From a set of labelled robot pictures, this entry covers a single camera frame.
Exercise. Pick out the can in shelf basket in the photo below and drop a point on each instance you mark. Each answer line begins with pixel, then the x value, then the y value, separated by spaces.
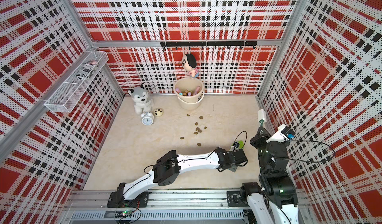
pixel 87 70

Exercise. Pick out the white brush green handle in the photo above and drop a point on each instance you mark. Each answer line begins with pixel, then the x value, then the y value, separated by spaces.
pixel 262 118

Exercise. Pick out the grey white husky plush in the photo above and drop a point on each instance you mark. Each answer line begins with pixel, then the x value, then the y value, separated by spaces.
pixel 142 100

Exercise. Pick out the green circuit board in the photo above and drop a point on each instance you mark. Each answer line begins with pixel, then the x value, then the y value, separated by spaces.
pixel 123 214

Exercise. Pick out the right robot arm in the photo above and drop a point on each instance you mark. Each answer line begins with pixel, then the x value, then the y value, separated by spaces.
pixel 273 199

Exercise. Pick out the panda face squishy ball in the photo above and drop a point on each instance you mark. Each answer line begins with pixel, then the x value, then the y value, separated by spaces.
pixel 158 112

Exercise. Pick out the purple square trowel pink handle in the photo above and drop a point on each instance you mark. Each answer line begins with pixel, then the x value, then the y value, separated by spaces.
pixel 197 90

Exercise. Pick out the green trowel yellow handle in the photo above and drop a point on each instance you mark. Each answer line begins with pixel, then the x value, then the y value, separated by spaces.
pixel 240 144

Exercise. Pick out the white alarm clock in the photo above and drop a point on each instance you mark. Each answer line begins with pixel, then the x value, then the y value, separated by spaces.
pixel 147 118

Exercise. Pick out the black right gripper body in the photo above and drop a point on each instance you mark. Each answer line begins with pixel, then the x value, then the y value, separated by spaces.
pixel 260 143

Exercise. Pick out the black hook rail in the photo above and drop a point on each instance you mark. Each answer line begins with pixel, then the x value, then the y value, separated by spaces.
pixel 190 44

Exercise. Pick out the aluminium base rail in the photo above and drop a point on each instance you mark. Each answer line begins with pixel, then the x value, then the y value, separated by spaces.
pixel 172 205

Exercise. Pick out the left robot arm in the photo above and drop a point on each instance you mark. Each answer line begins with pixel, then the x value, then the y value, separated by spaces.
pixel 171 165

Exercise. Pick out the beige plastic bucket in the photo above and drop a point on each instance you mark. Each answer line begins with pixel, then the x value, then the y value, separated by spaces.
pixel 189 83

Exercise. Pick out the doll with black hat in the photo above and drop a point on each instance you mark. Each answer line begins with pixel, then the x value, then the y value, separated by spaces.
pixel 189 63

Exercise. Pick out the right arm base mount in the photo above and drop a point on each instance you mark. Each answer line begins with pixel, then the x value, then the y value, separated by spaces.
pixel 239 197

